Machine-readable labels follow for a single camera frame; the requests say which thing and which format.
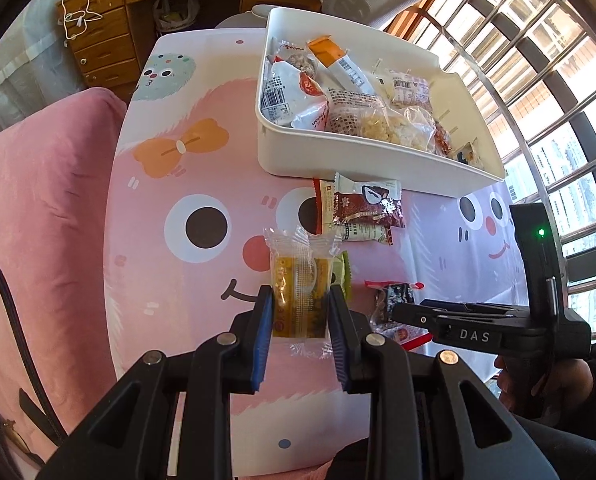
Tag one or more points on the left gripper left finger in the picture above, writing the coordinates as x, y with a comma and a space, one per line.
235, 361

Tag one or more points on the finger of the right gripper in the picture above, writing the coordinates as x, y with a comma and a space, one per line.
474, 307
456, 329

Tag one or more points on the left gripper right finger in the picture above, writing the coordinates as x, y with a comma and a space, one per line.
365, 361

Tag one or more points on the green pastry packet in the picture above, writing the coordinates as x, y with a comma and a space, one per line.
341, 273

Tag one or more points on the yellow pineapple cake pack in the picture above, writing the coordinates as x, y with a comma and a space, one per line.
301, 265

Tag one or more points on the maroon chestnut snack packet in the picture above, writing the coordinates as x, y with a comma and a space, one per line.
377, 203

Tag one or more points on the red white biscuit packet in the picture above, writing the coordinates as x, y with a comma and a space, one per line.
348, 231

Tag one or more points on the rice crisp clear pack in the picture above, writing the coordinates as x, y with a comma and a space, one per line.
411, 126

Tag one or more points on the clear puffed snack bag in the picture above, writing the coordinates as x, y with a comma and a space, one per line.
410, 90

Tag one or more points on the silver white snack bag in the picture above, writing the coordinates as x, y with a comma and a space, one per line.
291, 98

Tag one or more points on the white orange oats bar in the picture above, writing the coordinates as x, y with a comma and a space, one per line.
340, 66

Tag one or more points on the cartoon cake clear pack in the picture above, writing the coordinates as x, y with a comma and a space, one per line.
468, 154

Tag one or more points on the red candy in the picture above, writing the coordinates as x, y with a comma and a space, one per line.
442, 144

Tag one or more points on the clear bread package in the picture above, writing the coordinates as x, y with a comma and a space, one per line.
346, 108

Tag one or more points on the nut brittle clear pack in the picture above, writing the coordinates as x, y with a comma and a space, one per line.
297, 56

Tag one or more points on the person right hand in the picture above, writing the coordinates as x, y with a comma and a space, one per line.
569, 384

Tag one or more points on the cartoon printed tablecloth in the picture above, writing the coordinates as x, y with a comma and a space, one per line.
195, 227

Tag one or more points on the white plastic bin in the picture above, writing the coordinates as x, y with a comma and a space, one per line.
290, 152

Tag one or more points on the pink bed sheet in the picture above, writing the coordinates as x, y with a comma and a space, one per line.
55, 170

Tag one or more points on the lace covered cabinet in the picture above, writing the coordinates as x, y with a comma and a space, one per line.
36, 67

